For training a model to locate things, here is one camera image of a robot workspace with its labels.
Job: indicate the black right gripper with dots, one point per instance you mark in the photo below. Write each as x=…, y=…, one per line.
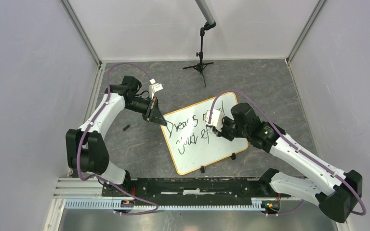
x=222, y=133

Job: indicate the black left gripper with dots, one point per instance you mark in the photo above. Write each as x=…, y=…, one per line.
x=157, y=117

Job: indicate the yellow framed whiteboard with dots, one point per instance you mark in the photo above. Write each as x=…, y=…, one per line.
x=189, y=141

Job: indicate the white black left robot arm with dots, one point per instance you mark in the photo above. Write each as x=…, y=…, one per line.
x=85, y=147

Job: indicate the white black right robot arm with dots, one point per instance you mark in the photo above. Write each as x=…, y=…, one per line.
x=334, y=191

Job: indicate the grey overhead pole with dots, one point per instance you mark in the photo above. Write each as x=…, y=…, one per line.
x=205, y=11

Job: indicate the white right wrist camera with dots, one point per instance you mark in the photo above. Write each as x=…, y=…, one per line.
x=213, y=119

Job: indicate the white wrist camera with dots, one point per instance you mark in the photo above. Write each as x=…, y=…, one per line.
x=213, y=119
x=154, y=87

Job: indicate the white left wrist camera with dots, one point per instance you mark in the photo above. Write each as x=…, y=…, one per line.
x=154, y=87

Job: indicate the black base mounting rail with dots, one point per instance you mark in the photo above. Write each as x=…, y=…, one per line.
x=198, y=191

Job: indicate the black camera tripod stand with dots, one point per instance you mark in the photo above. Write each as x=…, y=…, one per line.
x=200, y=66

